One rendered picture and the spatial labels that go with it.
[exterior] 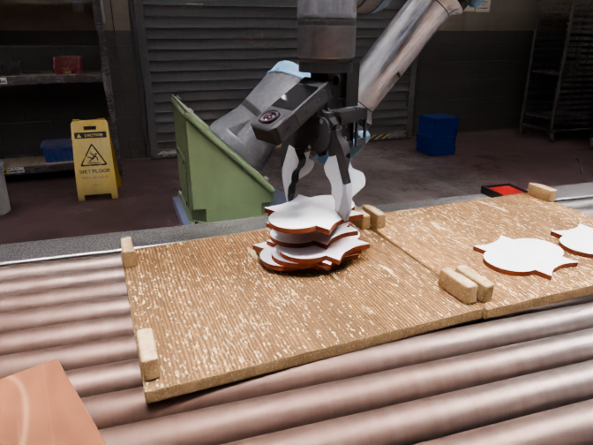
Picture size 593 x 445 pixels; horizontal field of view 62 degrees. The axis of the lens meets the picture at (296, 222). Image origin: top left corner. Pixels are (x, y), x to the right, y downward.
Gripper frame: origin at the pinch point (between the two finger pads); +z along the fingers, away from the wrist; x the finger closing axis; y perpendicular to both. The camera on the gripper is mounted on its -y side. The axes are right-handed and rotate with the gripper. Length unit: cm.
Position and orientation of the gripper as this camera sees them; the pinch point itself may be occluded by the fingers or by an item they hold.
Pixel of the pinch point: (312, 208)
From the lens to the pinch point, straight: 70.4
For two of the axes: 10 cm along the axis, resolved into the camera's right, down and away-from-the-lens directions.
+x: -7.2, -2.5, 6.4
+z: 0.0, 9.3, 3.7
